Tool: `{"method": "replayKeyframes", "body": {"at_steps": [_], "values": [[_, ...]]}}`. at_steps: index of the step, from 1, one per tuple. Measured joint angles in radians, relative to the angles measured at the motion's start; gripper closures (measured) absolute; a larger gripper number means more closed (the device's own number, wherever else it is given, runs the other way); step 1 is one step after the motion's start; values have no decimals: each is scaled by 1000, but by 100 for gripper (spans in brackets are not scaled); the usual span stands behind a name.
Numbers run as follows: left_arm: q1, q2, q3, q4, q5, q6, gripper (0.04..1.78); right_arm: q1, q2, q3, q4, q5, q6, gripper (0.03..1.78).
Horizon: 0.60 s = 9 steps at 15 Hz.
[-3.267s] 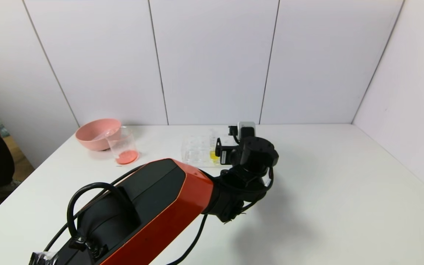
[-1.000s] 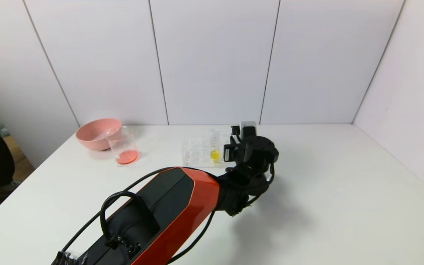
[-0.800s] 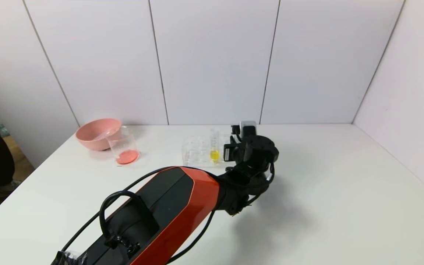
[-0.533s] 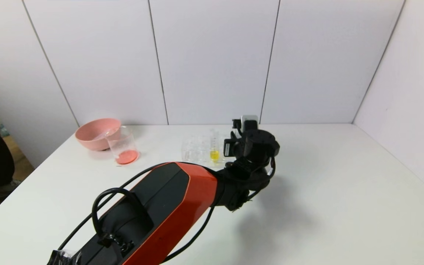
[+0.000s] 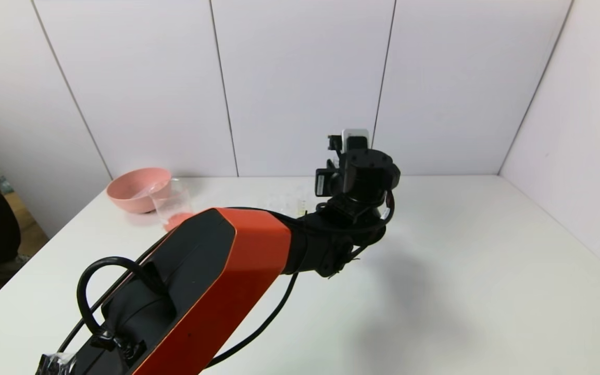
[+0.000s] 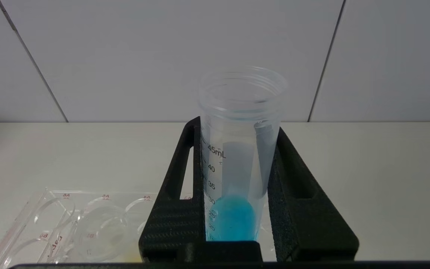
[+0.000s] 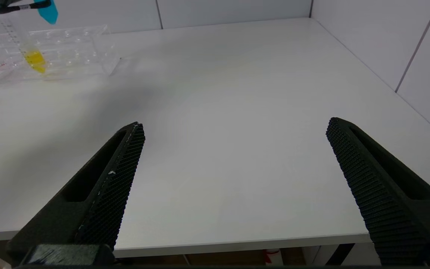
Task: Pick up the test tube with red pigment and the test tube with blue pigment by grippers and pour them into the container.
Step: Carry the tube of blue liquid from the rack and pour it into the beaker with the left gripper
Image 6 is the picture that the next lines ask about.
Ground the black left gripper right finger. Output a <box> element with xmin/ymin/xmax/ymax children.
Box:
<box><xmin>267</xmin><ymin>127</ymin><xmax>359</xmax><ymax>262</ymax></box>

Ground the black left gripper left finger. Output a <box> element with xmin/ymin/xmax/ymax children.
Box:
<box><xmin>139</xmin><ymin>117</ymin><xmax>206</xmax><ymax>262</ymax></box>

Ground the test tube with blue pigment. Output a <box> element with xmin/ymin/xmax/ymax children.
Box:
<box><xmin>199</xmin><ymin>67</ymin><xmax>288</xmax><ymax>242</ymax></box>

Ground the test tube with yellow pigment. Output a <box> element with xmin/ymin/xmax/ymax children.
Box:
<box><xmin>76</xmin><ymin>206</ymin><xmax>141</xmax><ymax>262</ymax></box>

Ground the clear acrylic tube rack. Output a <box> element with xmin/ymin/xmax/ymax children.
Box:
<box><xmin>0</xmin><ymin>189</ymin><xmax>275</xmax><ymax>262</ymax></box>

